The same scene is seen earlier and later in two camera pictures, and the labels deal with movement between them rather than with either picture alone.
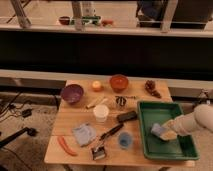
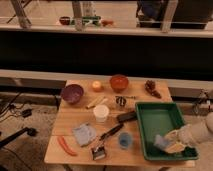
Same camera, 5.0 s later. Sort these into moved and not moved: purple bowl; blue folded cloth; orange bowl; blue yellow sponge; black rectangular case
Moved: blue yellow sponge
Not moved: purple bowl; black rectangular case; blue folded cloth; orange bowl
